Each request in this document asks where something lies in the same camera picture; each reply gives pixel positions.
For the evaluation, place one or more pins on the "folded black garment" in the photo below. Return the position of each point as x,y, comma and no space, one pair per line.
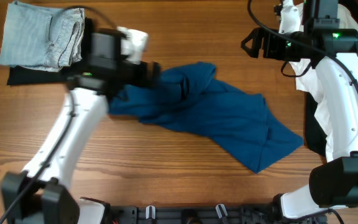
25,76

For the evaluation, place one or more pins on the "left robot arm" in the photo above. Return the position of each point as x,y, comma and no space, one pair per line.
40,193

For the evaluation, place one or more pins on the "white shirt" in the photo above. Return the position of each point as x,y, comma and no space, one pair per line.
311,84

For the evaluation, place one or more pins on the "dark blue t-shirt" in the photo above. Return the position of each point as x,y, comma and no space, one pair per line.
190,99

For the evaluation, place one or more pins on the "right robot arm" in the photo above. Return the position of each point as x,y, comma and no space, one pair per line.
314,33

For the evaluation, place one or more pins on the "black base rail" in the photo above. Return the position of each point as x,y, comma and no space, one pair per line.
197,214

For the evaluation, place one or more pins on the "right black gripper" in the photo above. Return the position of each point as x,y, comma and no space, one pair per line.
266,43

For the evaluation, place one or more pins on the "folded light blue jeans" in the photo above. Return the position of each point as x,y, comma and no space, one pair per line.
42,38

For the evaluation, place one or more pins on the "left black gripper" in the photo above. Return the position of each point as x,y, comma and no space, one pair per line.
141,79

